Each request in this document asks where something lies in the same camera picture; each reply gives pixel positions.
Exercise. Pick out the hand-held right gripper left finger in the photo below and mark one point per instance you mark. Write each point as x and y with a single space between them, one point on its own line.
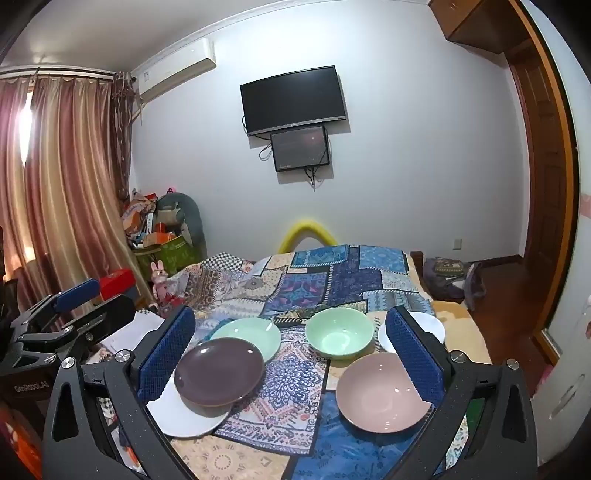
166 355

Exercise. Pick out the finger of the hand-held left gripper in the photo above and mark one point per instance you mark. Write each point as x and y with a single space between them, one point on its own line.
76 294
106 314

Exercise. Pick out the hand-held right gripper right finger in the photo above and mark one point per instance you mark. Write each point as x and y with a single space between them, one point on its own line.
413 355

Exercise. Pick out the white bowl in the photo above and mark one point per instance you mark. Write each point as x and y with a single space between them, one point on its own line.
429 325

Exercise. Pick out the pink bowl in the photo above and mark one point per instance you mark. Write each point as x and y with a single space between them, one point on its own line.
378 392

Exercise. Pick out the white plate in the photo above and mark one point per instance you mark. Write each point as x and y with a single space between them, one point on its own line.
184 420

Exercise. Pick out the green bowl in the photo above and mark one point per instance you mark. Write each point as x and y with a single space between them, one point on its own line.
339 332

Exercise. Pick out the green plate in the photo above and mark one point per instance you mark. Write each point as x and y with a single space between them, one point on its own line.
249 332

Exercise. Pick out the white paper sheet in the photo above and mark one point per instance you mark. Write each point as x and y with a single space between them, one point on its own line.
134 330

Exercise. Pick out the red box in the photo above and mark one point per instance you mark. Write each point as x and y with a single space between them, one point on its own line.
117 281

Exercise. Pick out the purple plate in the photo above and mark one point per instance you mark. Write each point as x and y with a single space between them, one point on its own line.
217 369

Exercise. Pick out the pink rabbit toy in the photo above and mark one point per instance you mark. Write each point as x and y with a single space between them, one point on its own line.
160 277

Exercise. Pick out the dark bag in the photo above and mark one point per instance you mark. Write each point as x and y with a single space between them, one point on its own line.
445 272

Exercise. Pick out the green box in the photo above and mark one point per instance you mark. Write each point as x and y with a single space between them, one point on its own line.
178 254

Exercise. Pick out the striped pink curtain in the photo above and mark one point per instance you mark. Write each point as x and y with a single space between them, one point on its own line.
69 184

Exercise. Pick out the patchwork printed blanket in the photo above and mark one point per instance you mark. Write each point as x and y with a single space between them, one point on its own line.
323 277

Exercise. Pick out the white cabinet with pink stickers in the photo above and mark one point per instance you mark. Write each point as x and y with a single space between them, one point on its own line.
568 369

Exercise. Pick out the yellow foam arch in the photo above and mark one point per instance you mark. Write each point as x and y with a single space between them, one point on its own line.
304 227

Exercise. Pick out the patterned sheer curtain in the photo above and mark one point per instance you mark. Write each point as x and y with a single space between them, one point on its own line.
125 129

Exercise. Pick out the small black monitor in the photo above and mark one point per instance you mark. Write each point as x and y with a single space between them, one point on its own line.
300 147

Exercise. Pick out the white air conditioner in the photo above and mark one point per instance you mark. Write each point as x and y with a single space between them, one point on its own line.
175 69

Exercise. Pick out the wooden overhead cabinet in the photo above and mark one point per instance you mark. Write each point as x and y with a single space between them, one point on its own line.
480 23

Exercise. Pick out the wooden bed post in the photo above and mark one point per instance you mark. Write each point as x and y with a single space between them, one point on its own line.
416 263

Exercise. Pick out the white wall socket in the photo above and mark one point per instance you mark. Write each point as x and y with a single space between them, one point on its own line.
458 243

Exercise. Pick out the black wall television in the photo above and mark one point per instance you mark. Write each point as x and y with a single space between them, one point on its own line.
293 99

